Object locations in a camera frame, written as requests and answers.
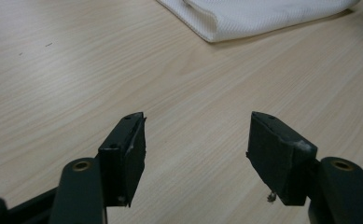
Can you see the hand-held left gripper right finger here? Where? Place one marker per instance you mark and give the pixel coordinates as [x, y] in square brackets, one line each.
[275, 155]

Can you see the white mesh bag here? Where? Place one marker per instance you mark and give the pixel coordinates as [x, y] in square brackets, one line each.
[257, 15]

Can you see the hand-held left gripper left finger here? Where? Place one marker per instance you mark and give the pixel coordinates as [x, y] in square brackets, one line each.
[121, 161]

